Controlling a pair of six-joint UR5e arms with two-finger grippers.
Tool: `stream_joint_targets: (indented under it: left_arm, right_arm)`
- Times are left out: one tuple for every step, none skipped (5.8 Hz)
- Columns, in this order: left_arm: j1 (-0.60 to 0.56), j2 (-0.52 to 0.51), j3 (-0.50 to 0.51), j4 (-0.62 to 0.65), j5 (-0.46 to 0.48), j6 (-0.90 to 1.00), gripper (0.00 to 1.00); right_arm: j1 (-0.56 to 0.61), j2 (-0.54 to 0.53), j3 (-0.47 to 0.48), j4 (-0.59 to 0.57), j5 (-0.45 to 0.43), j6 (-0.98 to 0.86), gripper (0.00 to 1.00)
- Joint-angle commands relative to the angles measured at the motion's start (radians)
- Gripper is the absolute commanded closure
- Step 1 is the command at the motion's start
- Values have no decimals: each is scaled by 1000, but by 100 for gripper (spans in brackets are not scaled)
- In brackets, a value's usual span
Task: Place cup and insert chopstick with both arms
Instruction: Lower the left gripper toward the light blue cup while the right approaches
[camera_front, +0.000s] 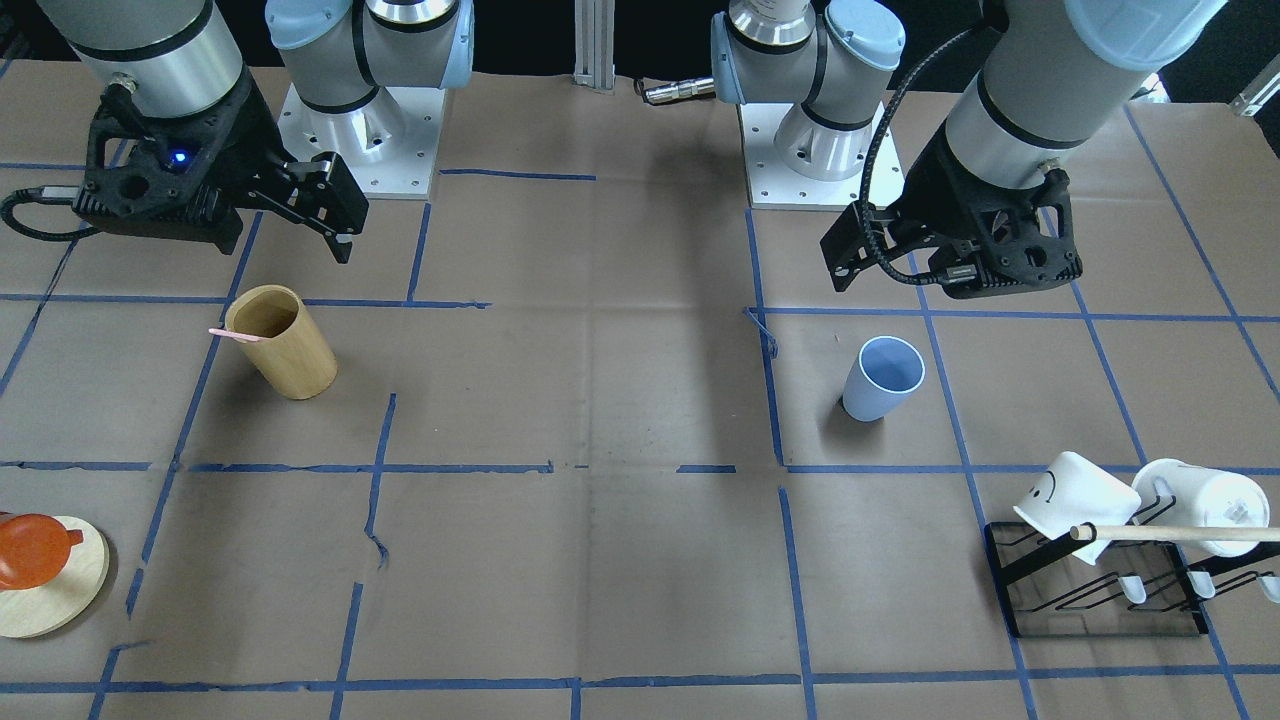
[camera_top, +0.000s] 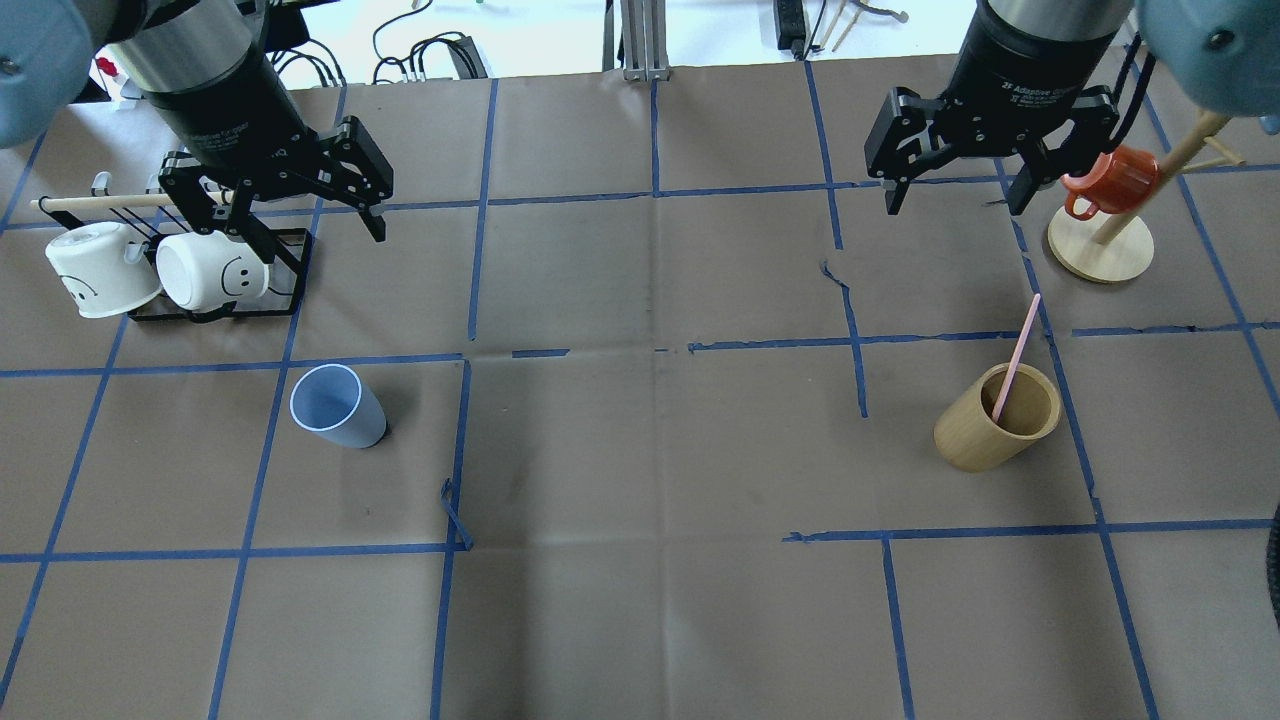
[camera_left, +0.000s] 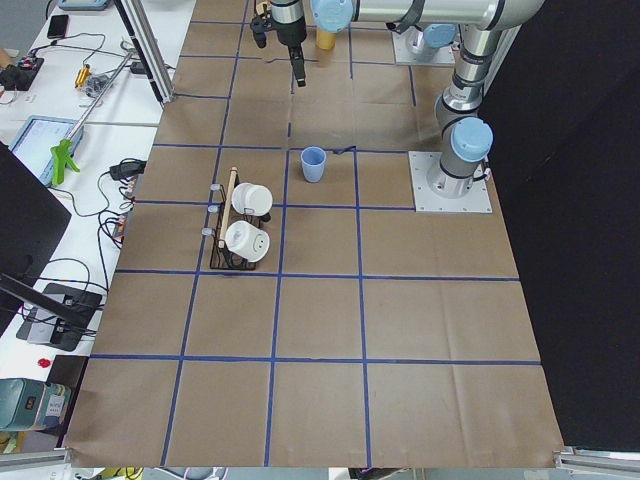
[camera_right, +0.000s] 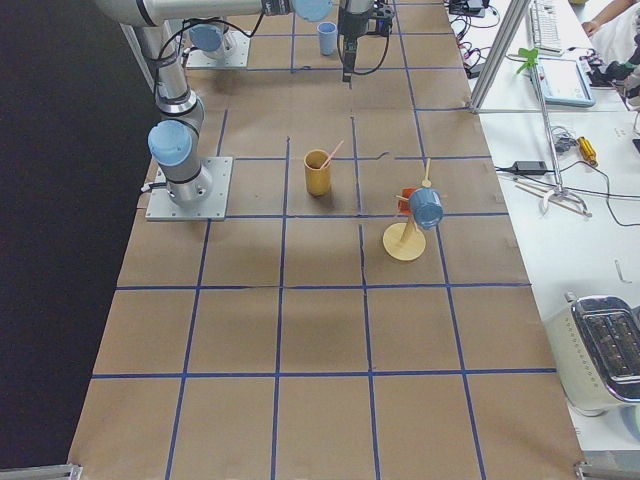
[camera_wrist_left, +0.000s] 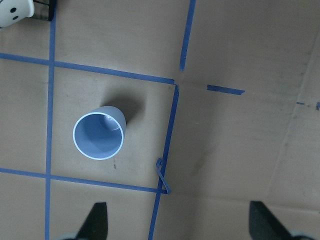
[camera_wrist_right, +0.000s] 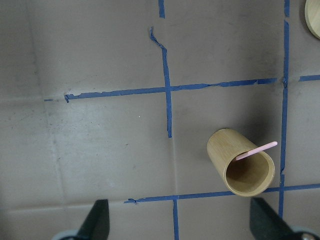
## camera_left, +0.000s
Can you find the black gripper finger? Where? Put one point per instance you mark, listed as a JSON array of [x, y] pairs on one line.
[[297, 61]]

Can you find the light blue plastic cup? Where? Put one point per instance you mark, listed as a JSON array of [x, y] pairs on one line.
[[313, 160]]

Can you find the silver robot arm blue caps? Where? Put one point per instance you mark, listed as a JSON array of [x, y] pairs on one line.
[[467, 140]]

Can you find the yellow cylindrical cup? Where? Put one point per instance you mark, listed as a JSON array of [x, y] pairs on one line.
[[325, 40]]

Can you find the white mug upper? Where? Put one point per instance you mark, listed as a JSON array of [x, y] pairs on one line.
[[251, 199]]

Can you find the white mug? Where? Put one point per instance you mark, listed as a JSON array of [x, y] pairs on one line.
[[251, 199], [247, 241]]

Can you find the white mug lower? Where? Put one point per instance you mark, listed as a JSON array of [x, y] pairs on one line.
[[247, 241]]

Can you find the black power adapter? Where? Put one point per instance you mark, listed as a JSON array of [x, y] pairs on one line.
[[127, 168]]

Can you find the black smartphone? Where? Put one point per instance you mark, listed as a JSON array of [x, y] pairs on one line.
[[58, 25]]

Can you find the blue framed tablet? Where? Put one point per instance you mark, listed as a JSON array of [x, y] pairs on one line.
[[34, 140]]

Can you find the black monitor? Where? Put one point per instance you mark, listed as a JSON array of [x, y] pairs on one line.
[[33, 221]]

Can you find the monitor stand base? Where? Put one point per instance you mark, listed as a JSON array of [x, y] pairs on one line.
[[59, 317]]

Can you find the teal device box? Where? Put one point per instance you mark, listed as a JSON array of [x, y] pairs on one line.
[[28, 404]]

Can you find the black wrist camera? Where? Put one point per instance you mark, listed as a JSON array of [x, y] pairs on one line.
[[261, 23]]

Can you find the wooden rack handle bar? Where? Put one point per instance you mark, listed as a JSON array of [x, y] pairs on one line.
[[227, 207]]

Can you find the aluminium frame post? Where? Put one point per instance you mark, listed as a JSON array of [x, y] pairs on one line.
[[137, 25]]

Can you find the black wire cup rack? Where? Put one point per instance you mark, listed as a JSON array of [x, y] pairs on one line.
[[223, 259]]

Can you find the yellow handled tool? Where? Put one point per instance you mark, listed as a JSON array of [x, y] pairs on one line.
[[82, 76]]

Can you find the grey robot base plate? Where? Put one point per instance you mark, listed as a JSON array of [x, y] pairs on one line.
[[436, 192]]

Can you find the green handled reacher tool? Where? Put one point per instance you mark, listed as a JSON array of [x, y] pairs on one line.
[[61, 153]]

